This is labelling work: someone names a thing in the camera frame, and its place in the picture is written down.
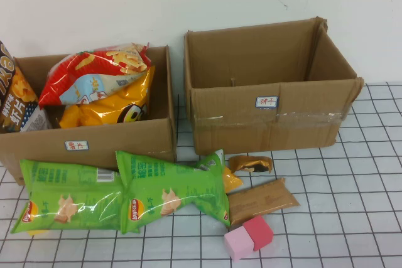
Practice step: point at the green Lay's chips bag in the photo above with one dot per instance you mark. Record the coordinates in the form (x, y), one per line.
(176, 189)
(69, 196)

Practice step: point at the brown biscuit packet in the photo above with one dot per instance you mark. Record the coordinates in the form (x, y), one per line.
(260, 200)

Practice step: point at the small yellow snack packet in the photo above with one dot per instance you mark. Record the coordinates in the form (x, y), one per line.
(231, 180)

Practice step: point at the yellow orange snack bag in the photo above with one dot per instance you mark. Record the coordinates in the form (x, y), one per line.
(110, 105)

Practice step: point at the taped cardboard box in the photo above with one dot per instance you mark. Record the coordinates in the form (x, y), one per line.
(238, 130)

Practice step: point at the crumpled gold brown wrapper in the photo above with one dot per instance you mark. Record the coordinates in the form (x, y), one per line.
(248, 164)

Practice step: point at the white label sticker on taped box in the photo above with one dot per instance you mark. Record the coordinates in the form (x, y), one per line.
(267, 102)

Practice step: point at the cardboard box with F2 print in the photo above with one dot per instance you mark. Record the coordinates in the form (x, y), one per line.
(125, 142)

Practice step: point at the red shrimp sticks bag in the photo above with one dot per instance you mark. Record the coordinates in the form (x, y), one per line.
(91, 73)

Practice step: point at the white label sticker on F2 box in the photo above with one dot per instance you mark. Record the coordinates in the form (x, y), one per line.
(77, 145)

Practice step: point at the dark pink foam cube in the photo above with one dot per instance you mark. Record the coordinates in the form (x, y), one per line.
(259, 233)

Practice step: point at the light pink foam cube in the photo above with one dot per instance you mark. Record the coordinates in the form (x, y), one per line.
(237, 244)

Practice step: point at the dark brown shrimp chips bag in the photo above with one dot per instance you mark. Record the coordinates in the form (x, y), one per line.
(15, 101)

